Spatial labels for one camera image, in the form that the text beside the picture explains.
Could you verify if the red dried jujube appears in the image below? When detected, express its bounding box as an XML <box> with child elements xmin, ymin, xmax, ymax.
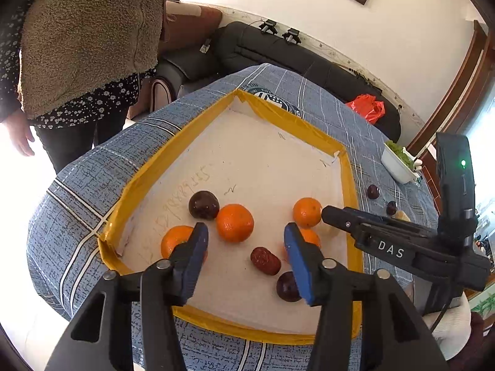
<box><xmin>250</xmin><ymin>247</ymin><xmax>282</xmax><ymax>275</ymax></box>

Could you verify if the small orange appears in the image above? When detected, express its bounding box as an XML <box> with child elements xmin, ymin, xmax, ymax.
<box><xmin>160</xmin><ymin>223</ymin><xmax>209</xmax><ymax>263</ymax></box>

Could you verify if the yellow-rimmed white tray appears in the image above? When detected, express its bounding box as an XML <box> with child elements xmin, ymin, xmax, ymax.
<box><xmin>98</xmin><ymin>90</ymin><xmax>363</xmax><ymax>345</ymax></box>

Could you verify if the large orange with stem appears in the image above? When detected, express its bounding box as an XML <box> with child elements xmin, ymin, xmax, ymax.
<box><xmin>216</xmin><ymin>203</ymin><xmax>254</xmax><ymax>243</ymax></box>

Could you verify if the dark plum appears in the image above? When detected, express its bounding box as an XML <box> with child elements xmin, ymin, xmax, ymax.
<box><xmin>386</xmin><ymin>201</ymin><xmax>398</xmax><ymax>216</ymax></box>
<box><xmin>276</xmin><ymin>271</ymin><xmax>301</xmax><ymax>302</ymax></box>
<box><xmin>188</xmin><ymin>190</ymin><xmax>220</xmax><ymax>220</ymax></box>
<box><xmin>367</xmin><ymin>184</ymin><xmax>380</xmax><ymax>200</ymax></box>

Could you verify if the operator's right gloved hand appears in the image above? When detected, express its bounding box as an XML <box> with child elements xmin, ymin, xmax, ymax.
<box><xmin>432</xmin><ymin>293</ymin><xmax>471</xmax><ymax>360</ymax></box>

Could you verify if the white bowl with greens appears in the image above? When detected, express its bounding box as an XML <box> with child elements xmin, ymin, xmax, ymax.
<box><xmin>381</xmin><ymin>141</ymin><xmax>420</xmax><ymax>184</ymax></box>

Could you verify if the red plastic bag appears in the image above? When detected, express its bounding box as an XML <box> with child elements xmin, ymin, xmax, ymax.
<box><xmin>346</xmin><ymin>94</ymin><xmax>386</xmax><ymax>125</ymax></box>

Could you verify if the black sofa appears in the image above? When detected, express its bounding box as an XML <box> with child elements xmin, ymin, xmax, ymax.
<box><xmin>156</xmin><ymin>21</ymin><xmax>401</xmax><ymax>142</ymax></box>

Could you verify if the brown armchair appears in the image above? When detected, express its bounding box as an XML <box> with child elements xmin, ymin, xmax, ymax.
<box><xmin>127</xmin><ymin>0</ymin><xmax>222</xmax><ymax>120</ymax></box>

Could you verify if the woman in fleece vest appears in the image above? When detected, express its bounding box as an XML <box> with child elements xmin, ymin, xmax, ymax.
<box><xmin>1</xmin><ymin>0</ymin><xmax>167</xmax><ymax>171</ymax></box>

